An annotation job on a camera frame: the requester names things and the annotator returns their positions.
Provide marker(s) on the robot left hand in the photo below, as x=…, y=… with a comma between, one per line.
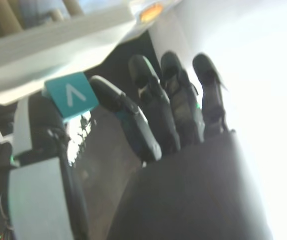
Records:
x=196, y=195

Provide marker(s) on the blue cube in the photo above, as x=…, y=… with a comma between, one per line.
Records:
x=71, y=95

